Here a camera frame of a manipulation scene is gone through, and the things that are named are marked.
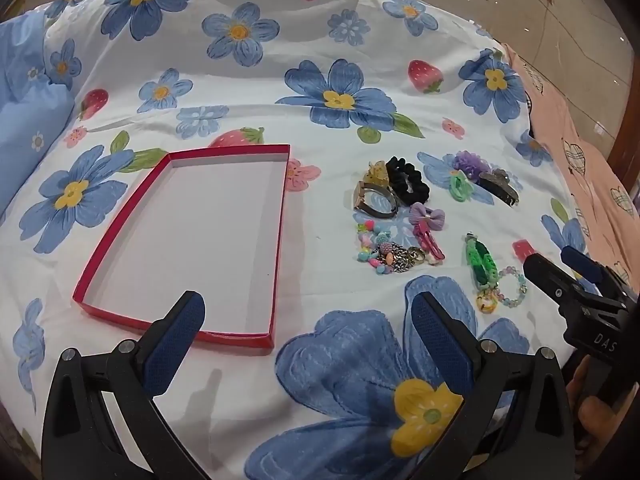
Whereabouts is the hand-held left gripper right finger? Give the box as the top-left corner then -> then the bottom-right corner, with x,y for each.
410,290 -> 576,480

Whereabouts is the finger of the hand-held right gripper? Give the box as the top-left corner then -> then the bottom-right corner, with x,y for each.
520,251 -> 586,313
560,246 -> 633,306

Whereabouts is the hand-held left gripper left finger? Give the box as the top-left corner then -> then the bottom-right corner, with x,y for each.
41,290 -> 211,480

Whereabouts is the pink hair clip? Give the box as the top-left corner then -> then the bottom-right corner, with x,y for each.
412,225 -> 445,266

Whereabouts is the red shallow box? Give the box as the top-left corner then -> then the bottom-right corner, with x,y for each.
72,144 -> 292,356

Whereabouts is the colourful bead chain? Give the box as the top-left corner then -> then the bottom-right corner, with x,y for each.
356,218 -> 416,277

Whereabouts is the green hair tie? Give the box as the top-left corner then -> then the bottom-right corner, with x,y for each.
447,170 -> 475,203

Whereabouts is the black scrunchie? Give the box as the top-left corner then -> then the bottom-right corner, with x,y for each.
385,156 -> 431,205

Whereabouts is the yellow hair claw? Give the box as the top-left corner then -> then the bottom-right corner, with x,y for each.
361,160 -> 390,186

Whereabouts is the person's right hand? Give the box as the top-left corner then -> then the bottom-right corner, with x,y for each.
567,355 -> 640,480

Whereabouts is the dark hair claw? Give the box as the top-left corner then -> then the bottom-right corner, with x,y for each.
479,169 -> 521,207

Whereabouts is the purple bow hair clip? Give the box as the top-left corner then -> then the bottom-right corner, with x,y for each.
409,202 -> 447,232

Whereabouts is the pink printed cloth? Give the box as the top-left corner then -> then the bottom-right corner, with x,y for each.
502,42 -> 640,301

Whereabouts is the purple flower scrunchie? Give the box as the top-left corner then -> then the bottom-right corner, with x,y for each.
452,150 -> 493,173

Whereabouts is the blue floral bed sheet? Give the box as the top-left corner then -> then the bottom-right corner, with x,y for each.
0,0 -> 601,480

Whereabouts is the light blue pillow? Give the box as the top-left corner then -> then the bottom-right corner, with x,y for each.
0,10 -> 76,216

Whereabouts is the pastel bead bracelet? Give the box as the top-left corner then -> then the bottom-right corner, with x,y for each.
495,266 -> 530,308

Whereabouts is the green braided keychain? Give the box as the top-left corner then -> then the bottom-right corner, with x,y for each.
465,232 -> 501,316

